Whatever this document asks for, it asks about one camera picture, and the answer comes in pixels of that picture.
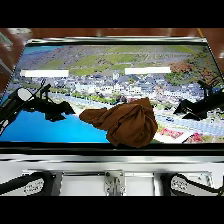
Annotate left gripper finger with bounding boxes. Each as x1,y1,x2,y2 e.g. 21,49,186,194
61,101,77,116
44,112,67,123

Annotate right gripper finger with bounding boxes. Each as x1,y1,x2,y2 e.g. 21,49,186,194
181,112,202,122
172,99,188,116

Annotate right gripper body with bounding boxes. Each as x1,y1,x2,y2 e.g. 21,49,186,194
185,97,210,116

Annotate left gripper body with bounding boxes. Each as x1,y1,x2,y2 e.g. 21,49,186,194
30,98,65,116

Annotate brown garment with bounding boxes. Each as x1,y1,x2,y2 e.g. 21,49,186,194
78,97,159,149

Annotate silver frame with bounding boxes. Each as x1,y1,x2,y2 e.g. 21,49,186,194
0,154,224,197

